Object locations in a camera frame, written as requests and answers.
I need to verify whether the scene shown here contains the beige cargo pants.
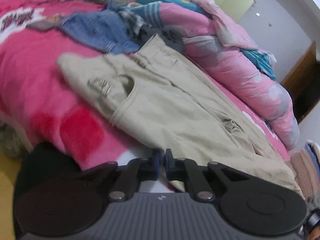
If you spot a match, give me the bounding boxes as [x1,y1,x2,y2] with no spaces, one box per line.
[57,35,302,194]

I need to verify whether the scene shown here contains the pink floral bed blanket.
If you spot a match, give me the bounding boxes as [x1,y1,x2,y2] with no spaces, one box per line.
[0,0,292,178]

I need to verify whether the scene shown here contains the dark grey garment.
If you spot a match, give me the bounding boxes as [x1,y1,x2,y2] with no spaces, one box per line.
[135,25,185,54]

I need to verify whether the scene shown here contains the pink floral rolled duvet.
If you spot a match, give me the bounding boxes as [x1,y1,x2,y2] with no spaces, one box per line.
[160,0,299,150]

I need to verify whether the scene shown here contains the teal patterned cloth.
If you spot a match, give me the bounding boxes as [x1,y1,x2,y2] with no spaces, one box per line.
[240,48,277,81]

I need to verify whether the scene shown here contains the blue denim jeans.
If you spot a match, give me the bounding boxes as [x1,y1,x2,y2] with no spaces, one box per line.
[57,3,140,54]

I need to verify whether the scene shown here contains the black white plaid shirt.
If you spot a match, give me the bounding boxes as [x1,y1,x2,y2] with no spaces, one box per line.
[117,8,148,37]

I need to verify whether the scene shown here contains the brown wooden door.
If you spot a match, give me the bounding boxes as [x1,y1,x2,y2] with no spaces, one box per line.
[281,41,319,123]

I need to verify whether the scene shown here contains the blue striped quilt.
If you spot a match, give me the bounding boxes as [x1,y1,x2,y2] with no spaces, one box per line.
[128,1,210,31]

